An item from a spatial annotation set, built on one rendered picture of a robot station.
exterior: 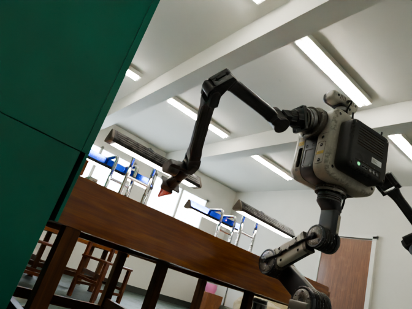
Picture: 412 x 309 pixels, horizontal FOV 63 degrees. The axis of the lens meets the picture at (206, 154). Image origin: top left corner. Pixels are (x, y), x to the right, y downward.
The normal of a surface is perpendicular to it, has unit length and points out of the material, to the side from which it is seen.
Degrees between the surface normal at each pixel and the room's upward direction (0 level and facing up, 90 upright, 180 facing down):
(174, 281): 90
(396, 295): 90
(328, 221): 90
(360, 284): 90
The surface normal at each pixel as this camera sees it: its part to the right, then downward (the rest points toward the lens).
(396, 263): -0.74, -0.44
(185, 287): 0.61, -0.11
